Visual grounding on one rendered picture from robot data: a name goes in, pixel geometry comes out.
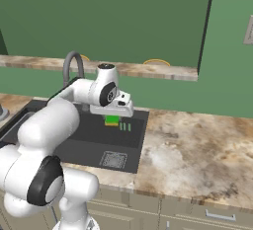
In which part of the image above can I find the dark grey sink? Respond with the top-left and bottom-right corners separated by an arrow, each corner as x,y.
0,86 -> 150,175

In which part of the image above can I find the grey round object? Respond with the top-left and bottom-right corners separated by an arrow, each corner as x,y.
0,105 -> 10,122

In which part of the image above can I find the silver drawer handle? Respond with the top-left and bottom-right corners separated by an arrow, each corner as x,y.
204,208 -> 237,222

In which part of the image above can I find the green and yellow sponge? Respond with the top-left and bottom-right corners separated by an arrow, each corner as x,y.
104,115 -> 120,127

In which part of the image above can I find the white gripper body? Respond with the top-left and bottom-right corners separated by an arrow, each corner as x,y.
89,99 -> 135,118

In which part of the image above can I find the beige cabinet door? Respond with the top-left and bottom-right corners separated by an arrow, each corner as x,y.
86,188 -> 163,230

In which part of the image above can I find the grey wall socket plate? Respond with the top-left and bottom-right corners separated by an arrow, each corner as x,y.
243,14 -> 253,46

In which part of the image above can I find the beige drawer front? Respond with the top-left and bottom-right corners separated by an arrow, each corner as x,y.
160,196 -> 253,230

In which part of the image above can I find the large yellow curved rim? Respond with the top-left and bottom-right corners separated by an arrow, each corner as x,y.
142,58 -> 172,68

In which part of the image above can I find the grey curved tap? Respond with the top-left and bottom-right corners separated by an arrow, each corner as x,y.
62,50 -> 91,113

